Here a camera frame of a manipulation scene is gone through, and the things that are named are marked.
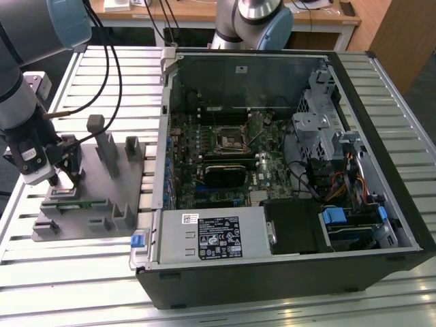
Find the metal socket cover frame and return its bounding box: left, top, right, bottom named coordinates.
left=245, top=113, right=266, bottom=144

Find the CPU socket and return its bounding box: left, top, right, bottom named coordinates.
left=211, top=125, right=252, bottom=153

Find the grey parts rack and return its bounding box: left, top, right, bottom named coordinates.
left=31, top=114, right=147, bottom=243

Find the green RAM stick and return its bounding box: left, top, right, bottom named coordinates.
left=57, top=200, right=93, bottom=209

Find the grey power supply unit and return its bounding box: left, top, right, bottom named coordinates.
left=153, top=208, right=274, bottom=266

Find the pale grey case latch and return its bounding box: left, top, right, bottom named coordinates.
left=159, top=47, right=179, bottom=86

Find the wooden desk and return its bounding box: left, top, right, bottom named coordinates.
left=81, top=0, right=362, bottom=52

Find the green motherboard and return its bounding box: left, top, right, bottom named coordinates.
left=166, top=108, right=298, bottom=210

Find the black open PC case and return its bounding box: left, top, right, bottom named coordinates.
left=135, top=46, right=436, bottom=310

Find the black plastic shroud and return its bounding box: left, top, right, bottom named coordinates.
left=262, top=198, right=334, bottom=256

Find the silver metal disk bay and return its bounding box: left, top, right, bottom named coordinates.
left=291, top=66, right=345, bottom=164

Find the hard disk in blue carrier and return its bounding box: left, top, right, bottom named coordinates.
left=319, top=205, right=389, bottom=252

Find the wooden cabinet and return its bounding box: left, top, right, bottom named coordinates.
left=347, top=0, right=436, bottom=99

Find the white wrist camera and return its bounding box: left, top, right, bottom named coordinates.
left=19, top=144, right=52, bottom=186

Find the black cable with copper end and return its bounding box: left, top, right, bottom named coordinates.
left=43, top=0, right=119, bottom=119

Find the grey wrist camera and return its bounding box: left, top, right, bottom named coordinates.
left=22, top=71, right=52, bottom=100

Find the coloured power wire bundle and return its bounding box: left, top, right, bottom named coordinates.
left=325, top=151, right=372, bottom=205

